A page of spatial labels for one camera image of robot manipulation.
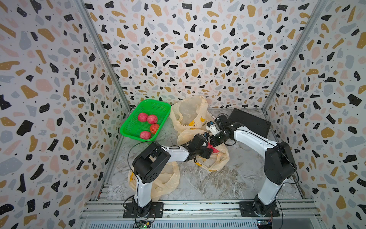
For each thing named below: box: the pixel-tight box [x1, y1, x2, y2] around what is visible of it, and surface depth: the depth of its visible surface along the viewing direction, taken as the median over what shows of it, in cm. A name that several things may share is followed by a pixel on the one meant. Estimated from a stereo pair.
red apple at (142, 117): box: [138, 112, 149, 123], surface depth 109 cm
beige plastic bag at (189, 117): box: [169, 95, 214, 145], surface depth 104 cm
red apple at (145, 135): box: [140, 131, 152, 140], surface depth 97 cm
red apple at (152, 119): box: [146, 114, 158, 125], surface depth 108 cm
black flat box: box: [229, 107, 272, 138], surface depth 113 cm
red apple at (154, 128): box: [150, 123, 160, 135], surface depth 102 cm
